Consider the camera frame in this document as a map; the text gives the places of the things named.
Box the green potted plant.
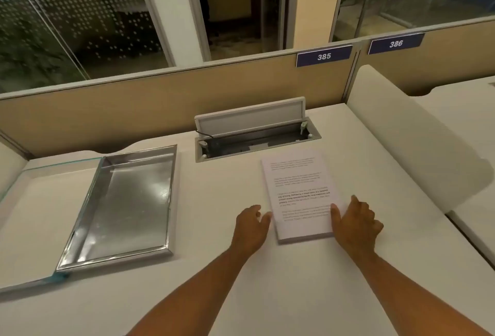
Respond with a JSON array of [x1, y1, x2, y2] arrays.
[[0, 19, 84, 93]]

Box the person's left hand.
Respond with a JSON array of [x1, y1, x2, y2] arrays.
[[230, 204, 273, 259]]

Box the person's left forearm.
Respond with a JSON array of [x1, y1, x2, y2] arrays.
[[127, 245, 254, 336]]

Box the beige partition panel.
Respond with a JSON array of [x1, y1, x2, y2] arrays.
[[0, 38, 362, 159], [354, 16, 495, 97]]

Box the person's right forearm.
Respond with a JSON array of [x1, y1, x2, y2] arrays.
[[348, 250, 492, 336]]

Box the silver metal tray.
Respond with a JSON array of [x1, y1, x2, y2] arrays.
[[55, 144, 178, 273]]

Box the glass door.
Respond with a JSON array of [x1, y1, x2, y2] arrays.
[[258, 0, 291, 53]]

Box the stack of white papers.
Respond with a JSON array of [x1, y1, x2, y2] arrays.
[[261, 150, 349, 244]]

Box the person's right hand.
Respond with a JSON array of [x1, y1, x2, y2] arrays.
[[329, 194, 384, 261]]

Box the blue number sign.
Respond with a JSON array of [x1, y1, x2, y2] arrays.
[[368, 33, 425, 56], [296, 45, 353, 68]]

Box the grey desk cable hatch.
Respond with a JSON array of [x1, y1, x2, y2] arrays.
[[194, 96, 322, 163]]

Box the teal and white box lid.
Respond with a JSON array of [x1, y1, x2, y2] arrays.
[[0, 155, 106, 295]]

